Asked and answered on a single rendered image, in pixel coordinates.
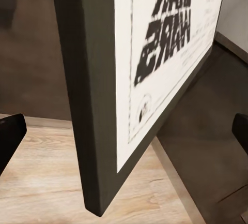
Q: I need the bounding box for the poster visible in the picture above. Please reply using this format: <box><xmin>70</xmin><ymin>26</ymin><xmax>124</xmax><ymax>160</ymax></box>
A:
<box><xmin>54</xmin><ymin>0</ymin><xmax>222</xmax><ymax>217</ymax></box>

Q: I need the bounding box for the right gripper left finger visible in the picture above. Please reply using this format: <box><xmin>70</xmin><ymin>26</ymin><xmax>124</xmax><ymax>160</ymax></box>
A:
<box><xmin>0</xmin><ymin>113</ymin><xmax>27</xmax><ymax>176</ymax></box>

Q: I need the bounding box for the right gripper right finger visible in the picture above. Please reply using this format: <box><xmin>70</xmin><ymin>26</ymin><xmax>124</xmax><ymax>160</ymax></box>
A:
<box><xmin>231</xmin><ymin>113</ymin><xmax>248</xmax><ymax>155</ymax></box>

